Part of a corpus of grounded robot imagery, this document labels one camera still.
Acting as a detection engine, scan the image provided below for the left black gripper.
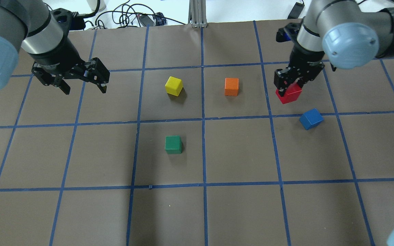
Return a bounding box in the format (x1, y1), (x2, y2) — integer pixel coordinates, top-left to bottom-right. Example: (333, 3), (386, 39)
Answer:
(31, 36), (110, 95)

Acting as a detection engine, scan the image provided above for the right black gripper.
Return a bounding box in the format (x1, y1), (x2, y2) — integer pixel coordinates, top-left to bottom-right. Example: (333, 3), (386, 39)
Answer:
(274, 46), (324, 97)

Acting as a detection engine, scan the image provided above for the red block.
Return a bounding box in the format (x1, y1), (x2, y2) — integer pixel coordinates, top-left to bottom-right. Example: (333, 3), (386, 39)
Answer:
(275, 83), (302, 104)

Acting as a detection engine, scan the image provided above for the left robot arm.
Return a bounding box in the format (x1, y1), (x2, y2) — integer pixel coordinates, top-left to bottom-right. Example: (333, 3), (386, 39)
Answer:
(0, 0), (110, 95)

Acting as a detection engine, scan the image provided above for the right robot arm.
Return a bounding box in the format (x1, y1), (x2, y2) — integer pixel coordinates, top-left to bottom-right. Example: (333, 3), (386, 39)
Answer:
(274, 0), (394, 104)

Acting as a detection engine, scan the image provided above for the blue block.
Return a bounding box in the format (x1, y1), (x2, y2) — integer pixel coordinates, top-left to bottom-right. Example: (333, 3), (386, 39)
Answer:
(300, 108), (324, 130)

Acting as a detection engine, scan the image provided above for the orange block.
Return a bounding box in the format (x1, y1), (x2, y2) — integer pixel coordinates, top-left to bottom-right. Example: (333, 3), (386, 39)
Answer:
(224, 78), (239, 96)

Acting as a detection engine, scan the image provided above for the yellow block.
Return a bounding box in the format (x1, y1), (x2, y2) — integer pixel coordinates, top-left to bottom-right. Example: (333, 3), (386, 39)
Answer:
(165, 76), (183, 97)

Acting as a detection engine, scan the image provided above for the green block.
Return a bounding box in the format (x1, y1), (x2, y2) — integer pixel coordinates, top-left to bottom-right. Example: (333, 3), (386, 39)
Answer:
(165, 135), (182, 154)

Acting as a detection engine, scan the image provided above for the black power adapter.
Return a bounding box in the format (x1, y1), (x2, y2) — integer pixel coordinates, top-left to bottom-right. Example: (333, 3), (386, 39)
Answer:
(287, 2), (305, 19)

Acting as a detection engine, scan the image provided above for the white cylinder bottle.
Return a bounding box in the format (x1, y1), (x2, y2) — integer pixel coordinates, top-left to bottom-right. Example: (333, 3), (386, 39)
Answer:
(86, 0), (106, 12)

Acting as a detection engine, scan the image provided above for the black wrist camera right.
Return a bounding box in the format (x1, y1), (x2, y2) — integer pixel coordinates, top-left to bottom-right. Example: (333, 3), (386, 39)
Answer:
(276, 23), (301, 43)

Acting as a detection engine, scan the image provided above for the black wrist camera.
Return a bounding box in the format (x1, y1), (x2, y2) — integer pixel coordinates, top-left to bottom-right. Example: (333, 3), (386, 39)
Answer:
(276, 23), (301, 43)
(50, 8), (86, 31)

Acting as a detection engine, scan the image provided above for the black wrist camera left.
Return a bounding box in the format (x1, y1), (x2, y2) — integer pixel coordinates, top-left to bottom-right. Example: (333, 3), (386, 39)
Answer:
(50, 8), (86, 31)

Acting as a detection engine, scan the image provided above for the black cable bundle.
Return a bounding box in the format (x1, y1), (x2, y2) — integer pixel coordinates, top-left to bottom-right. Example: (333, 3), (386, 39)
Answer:
(82, 2), (187, 31)

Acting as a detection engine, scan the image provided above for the aluminium frame post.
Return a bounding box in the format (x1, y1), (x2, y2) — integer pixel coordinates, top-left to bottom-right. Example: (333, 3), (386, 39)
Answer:
(188, 0), (208, 28)

